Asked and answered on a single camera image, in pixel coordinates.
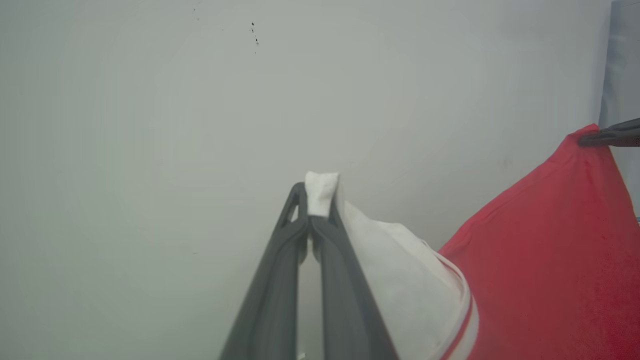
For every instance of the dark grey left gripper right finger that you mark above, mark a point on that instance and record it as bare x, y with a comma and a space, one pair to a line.
345, 310

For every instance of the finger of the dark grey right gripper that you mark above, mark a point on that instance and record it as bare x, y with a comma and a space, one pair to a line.
625, 128
620, 140

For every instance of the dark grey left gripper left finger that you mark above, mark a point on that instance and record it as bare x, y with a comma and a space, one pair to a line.
272, 300

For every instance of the red and white garment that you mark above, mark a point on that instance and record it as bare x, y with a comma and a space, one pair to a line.
550, 250

